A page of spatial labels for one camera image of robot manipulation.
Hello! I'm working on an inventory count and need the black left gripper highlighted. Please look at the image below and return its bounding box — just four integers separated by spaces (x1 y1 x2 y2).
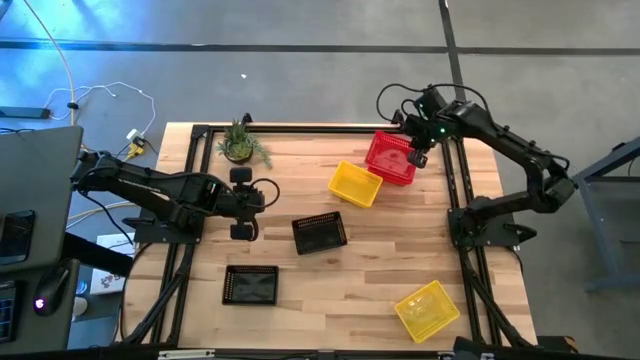
218 166 266 242

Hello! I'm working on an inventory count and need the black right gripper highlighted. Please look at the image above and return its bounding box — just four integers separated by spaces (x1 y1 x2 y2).
399 88 459 170

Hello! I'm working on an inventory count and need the potted green succulent plant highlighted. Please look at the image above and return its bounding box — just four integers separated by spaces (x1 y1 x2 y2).
215 119 274 170

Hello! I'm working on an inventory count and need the black desk leg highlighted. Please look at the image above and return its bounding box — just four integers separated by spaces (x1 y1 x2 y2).
62 232 135 279

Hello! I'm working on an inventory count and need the white cardboard box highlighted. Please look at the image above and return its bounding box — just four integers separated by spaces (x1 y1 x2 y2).
89 231 137 296

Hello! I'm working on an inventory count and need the grey desk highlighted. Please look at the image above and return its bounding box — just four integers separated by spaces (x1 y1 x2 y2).
0 125 84 354

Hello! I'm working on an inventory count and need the black computer mouse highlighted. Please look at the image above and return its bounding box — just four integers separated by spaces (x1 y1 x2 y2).
32 267 74 317

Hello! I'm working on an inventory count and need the black phone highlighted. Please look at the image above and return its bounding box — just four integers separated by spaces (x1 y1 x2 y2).
0 209 37 266

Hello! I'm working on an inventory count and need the black power strip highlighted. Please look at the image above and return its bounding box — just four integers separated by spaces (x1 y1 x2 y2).
0 106 53 120

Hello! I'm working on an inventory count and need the black keyboard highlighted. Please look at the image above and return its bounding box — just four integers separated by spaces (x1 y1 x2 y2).
0 280 20 345

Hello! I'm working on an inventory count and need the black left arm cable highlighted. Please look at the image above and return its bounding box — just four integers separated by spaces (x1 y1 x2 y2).
247 177 281 211

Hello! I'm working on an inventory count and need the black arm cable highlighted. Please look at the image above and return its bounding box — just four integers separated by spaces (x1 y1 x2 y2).
247 177 281 211
375 82 491 124

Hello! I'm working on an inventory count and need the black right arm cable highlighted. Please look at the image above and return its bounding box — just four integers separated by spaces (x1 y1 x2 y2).
375 82 491 124

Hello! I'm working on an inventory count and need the black aluminium table frame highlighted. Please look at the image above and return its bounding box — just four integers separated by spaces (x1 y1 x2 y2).
117 108 539 351

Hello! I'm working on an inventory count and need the silver metal bracket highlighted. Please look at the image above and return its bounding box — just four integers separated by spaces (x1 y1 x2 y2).
438 351 495 360
158 349 217 360

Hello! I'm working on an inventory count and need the thin white floor cable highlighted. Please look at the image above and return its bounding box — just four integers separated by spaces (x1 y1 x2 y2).
43 81 157 139

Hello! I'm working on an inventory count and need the grey metal table frame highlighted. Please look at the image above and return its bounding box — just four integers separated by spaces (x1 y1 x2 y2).
551 134 640 294

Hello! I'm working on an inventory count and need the thick cream floor cable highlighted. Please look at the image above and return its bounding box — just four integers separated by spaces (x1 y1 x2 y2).
22 0 76 126

